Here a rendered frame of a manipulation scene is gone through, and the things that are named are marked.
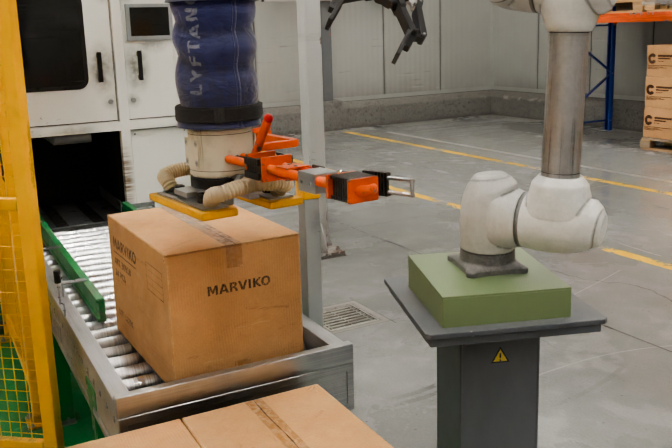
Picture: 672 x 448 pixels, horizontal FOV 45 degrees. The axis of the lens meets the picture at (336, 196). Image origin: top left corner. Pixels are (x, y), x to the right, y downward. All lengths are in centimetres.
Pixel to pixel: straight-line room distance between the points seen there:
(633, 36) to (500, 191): 992
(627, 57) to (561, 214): 1003
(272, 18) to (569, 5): 1000
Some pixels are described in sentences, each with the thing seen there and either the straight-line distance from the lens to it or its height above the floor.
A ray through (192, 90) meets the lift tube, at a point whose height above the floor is 138.
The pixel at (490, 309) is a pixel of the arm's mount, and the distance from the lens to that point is 216.
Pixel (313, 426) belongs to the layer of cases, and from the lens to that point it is 210.
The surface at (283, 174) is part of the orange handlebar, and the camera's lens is 182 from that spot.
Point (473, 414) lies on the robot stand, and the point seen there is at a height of 45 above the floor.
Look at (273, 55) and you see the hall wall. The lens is 1195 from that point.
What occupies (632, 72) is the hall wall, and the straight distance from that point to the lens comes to 1208.
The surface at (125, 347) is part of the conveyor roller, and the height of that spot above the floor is 55.
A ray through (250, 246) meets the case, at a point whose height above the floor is 93.
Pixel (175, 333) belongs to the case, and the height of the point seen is 73.
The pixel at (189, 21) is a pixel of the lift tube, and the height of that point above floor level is 155.
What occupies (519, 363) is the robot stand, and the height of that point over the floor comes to 59.
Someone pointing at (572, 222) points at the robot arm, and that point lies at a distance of 216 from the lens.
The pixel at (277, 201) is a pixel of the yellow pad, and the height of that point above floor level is 109.
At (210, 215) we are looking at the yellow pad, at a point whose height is 109.
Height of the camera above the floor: 152
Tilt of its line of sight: 12 degrees down
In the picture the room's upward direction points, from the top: 2 degrees counter-clockwise
